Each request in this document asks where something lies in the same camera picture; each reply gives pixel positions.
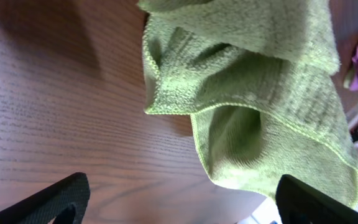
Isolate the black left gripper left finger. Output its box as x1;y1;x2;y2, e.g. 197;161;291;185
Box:
0;172;90;224

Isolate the green microfiber cloth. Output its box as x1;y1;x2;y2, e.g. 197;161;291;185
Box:
138;0;358;207

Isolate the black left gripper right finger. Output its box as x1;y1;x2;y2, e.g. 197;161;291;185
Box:
275;174;358;224

